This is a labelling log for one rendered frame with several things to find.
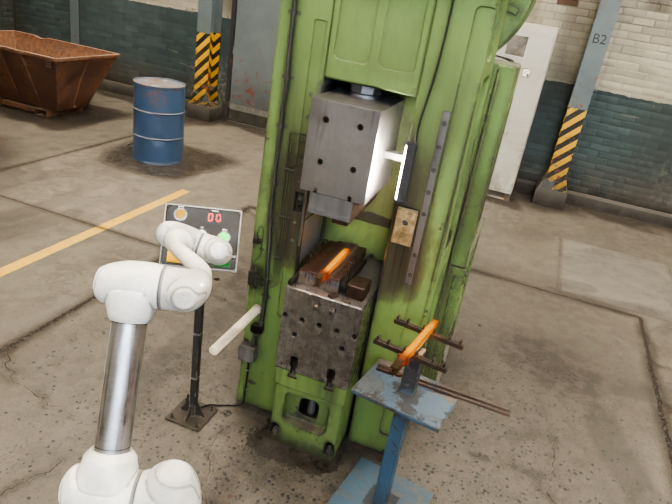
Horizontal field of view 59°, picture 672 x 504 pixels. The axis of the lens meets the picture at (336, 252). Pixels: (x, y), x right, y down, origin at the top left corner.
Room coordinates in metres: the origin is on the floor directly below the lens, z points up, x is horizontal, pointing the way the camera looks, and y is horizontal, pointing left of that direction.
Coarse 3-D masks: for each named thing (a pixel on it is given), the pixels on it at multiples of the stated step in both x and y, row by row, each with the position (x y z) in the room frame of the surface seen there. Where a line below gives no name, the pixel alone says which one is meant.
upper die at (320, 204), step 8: (312, 192) 2.45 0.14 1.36; (312, 200) 2.45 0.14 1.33; (320, 200) 2.44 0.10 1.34; (328, 200) 2.43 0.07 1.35; (336, 200) 2.42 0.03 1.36; (344, 200) 2.41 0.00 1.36; (312, 208) 2.45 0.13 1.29; (320, 208) 2.44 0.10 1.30; (328, 208) 2.43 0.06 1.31; (336, 208) 2.42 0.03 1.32; (344, 208) 2.41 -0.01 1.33; (352, 208) 2.40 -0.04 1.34; (360, 208) 2.54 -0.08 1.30; (328, 216) 2.43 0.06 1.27; (336, 216) 2.42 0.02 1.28; (344, 216) 2.41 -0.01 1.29; (352, 216) 2.43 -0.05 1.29
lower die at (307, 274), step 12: (324, 252) 2.69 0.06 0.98; (336, 252) 2.70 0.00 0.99; (348, 252) 2.70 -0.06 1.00; (312, 264) 2.54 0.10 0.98; (324, 264) 2.54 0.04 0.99; (348, 264) 2.58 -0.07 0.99; (300, 276) 2.45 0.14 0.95; (312, 276) 2.44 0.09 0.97; (336, 276) 2.43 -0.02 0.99; (324, 288) 2.42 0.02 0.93; (336, 288) 2.40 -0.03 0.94
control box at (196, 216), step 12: (168, 204) 2.46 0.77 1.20; (180, 204) 2.47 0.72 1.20; (168, 216) 2.43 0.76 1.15; (192, 216) 2.45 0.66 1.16; (204, 216) 2.46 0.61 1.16; (228, 216) 2.49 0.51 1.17; (240, 216) 2.50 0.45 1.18; (204, 228) 2.44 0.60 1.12; (216, 228) 2.45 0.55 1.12; (228, 228) 2.46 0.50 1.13; (240, 228) 2.47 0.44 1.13; (228, 240) 2.43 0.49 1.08; (168, 264) 2.33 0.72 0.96; (180, 264) 2.34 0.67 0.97
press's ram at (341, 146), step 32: (320, 96) 2.50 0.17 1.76; (352, 96) 2.62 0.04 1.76; (384, 96) 2.76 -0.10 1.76; (320, 128) 2.45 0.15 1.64; (352, 128) 2.42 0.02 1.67; (384, 128) 2.49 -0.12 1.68; (320, 160) 2.45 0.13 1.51; (352, 160) 2.41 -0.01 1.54; (384, 160) 2.60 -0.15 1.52; (320, 192) 2.44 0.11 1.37; (352, 192) 2.40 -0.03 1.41
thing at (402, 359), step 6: (432, 324) 2.23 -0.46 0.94; (426, 330) 2.17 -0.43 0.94; (432, 330) 2.20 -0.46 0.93; (420, 336) 2.12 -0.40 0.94; (426, 336) 2.13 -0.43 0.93; (414, 342) 2.06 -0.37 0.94; (420, 342) 2.07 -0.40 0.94; (408, 348) 2.01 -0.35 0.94; (414, 348) 2.02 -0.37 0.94; (402, 354) 1.95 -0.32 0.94; (408, 354) 1.97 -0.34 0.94; (396, 360) 1.91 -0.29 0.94; (402, 360) 1.91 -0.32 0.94; (408, 360) 1.93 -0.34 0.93; (390, 366) 1.87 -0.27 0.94; (396, 366) 1.87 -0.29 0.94; (402, 366) 1.91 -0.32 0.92; (390, 372) 1.86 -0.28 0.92; (396, 372) 1.86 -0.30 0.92
